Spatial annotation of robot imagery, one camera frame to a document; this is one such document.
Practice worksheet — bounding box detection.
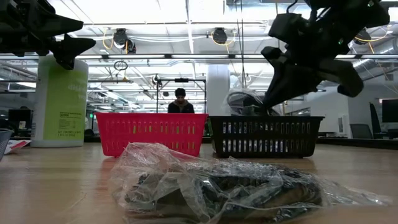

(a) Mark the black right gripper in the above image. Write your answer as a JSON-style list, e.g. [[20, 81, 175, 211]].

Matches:
[[260, 9, 364, 110]]

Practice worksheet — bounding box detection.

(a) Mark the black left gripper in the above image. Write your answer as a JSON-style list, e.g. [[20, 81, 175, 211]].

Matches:
[[0, 0, 97, 71]]

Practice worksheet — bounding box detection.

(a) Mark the black item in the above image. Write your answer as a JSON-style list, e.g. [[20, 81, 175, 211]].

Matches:
[[217, 161, 393, 223], [221, 87, 282, 117], [108, 142, 280, 224]]

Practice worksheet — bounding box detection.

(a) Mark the white green wipes canister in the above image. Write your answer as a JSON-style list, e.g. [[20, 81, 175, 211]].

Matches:
[[30, 54, 90, 149]]

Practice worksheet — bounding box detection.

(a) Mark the black plastic basket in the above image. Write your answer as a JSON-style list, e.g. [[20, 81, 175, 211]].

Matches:
[[208, 115, 326, 159]]

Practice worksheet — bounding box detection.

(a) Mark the tall black chair back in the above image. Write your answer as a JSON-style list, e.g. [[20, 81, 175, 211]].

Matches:
[[369, 102, 382, 139]]

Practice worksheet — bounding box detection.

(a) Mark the black monitor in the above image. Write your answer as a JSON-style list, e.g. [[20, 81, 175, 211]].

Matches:
[[7, 108, 33, 130], [381, 98, 398, 123]]

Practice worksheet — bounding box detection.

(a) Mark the red plastic basket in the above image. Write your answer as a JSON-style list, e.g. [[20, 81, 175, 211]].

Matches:
[[95, 112, 209, 158]]

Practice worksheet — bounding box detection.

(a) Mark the person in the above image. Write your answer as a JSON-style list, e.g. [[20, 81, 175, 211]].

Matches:
[[167, 87, 196, 114]]

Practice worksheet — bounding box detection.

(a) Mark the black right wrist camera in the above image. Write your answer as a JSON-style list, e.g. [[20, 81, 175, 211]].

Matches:
[[267, 12, 302, 40]]

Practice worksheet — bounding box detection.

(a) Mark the black station frame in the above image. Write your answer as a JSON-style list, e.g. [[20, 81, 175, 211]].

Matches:
[[155, 77, 208, 114]]

